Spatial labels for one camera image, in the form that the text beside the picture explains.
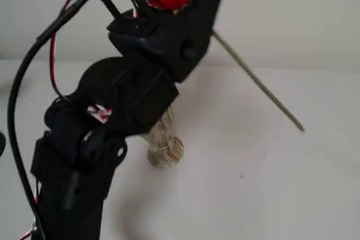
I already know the red white servo wire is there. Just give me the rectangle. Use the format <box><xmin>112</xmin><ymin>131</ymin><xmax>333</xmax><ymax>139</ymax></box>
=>
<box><xmin>49</xmin><ymin>0</ymin><xmax>92</xmax><ymax>102</ymax></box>

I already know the black rounded object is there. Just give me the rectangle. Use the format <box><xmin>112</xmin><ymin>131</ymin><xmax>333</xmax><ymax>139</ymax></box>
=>
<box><xmin>0</xmin><ymin>132</ymin><xmax>7</xmax><ymax>158</ymax></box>

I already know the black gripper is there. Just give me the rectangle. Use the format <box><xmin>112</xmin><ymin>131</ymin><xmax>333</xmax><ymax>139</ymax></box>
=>
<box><xmin>106</xmin><ymin>0</ymin><xmax>232</xmax><ymax>84</ymax></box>

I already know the thick black camera cable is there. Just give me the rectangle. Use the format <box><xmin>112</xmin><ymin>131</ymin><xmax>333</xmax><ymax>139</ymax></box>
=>
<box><xmin>6</xmin><ymin>0</ymin><xmax>98</xmax><ymax>240</ymax></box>

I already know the marbled stone vase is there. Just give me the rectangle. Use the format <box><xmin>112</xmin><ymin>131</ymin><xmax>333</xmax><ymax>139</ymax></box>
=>
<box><xmin>147</xmin><ymin>104</ymin><xmax>185</xmax><ymax>169</ymax></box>

